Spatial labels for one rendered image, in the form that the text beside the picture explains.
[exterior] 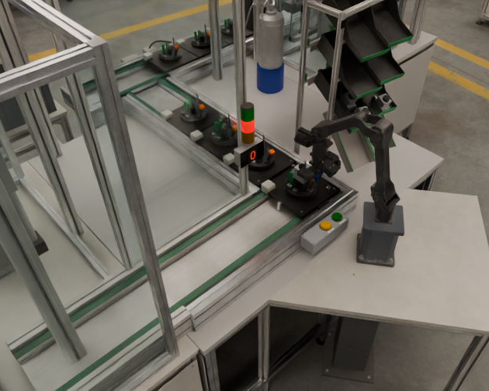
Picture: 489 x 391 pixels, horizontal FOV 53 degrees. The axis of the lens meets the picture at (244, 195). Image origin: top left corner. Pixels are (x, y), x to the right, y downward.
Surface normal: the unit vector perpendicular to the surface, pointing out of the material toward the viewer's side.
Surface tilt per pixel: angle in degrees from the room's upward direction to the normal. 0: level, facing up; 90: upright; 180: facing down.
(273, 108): 0
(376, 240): 90
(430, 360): 0
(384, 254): 90
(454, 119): 0
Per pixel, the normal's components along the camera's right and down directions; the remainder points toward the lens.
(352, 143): 0.36, -0.10
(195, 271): -0.02, -0.72
